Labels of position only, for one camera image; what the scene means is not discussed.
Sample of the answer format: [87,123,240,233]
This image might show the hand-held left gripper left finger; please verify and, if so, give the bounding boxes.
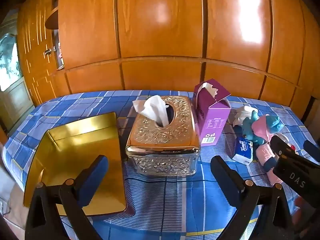
[25,155,109,240]

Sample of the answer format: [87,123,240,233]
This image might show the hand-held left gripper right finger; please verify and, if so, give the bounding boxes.
[210,155,300,240]

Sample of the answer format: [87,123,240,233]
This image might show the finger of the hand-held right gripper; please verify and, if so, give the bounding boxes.
[303,140,320,164]
[270,135,297,159]

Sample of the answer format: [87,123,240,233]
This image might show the pink and teal fuzzy sock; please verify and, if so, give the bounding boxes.
[257,144,279,180]
[251,114,284,145]

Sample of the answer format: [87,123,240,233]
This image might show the blue white pocket tissue pack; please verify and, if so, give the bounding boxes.
[232,136,255,165]

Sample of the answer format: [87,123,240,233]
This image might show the gold metal tin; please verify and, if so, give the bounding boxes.
[23,112,127,217]

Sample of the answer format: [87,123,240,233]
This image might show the purple carton box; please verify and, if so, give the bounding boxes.
[194,78,232,147]

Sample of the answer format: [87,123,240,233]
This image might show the blue plaid bedsheet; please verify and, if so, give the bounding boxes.
[2,90,307,240]

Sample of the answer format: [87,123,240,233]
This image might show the ornate metal tissue box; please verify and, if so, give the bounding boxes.
[125,95,201,178]

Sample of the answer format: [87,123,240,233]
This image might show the white tissue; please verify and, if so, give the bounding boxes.
[132,95,170,127]

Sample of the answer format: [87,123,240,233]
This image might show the pink plush toy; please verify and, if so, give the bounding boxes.
[56,41,64,69]

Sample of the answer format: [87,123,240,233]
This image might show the wooden door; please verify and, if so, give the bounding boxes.
[16,0,65,105]

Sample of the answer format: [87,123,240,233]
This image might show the frosted glass panel door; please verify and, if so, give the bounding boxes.
[0,17,28,130]

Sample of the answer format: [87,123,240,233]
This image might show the wooden wardrobe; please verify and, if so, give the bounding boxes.
[54,0,320,110]

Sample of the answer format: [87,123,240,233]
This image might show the curved wooden shelf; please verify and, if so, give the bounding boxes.
[45,6,59,30]

